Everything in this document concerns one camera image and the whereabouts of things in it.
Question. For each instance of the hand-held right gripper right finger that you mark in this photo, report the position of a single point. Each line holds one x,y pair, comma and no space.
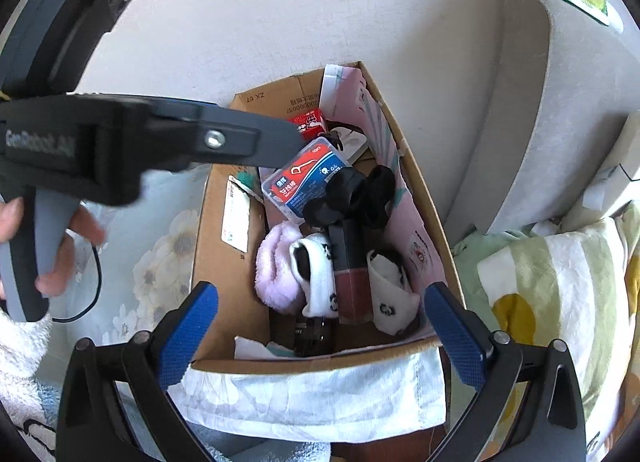
457,337

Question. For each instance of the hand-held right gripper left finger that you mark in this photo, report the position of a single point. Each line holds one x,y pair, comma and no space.
192,332

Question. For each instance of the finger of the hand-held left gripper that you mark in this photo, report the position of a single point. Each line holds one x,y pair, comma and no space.
225,137

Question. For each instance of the cardboard box with pink print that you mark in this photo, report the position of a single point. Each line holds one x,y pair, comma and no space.
225,287

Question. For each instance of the panda print sock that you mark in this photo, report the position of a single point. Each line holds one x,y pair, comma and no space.
320,287
390,302

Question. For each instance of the blue red floss box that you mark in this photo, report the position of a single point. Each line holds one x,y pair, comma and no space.
300,177

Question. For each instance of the red cartoon box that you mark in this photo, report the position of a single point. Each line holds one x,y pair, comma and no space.
311,124

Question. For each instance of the pink fuzzy sock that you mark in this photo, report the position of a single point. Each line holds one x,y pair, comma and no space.
275,267

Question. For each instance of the dark red lip gloss tube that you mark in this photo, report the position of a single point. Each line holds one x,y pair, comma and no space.
352,287

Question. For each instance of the dark round jar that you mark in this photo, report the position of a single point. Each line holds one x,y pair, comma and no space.
314,334

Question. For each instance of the black hair claw clip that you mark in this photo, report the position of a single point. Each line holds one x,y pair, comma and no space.
337,194

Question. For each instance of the white square box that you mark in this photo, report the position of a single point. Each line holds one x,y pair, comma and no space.
352,142

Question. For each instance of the person's left forearm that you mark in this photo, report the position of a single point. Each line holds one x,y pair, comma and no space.
20,357

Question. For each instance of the person's left hand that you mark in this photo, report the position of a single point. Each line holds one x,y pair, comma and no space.
82,227

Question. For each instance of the floral printed cloth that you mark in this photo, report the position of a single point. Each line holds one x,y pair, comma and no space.
165,252

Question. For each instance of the green yellow striped blanket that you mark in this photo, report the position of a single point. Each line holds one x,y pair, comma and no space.
550,292

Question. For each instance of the light blue fleece blanket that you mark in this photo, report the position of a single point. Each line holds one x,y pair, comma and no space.
235,446

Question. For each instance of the wooden desk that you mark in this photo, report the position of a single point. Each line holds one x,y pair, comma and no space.
350,449

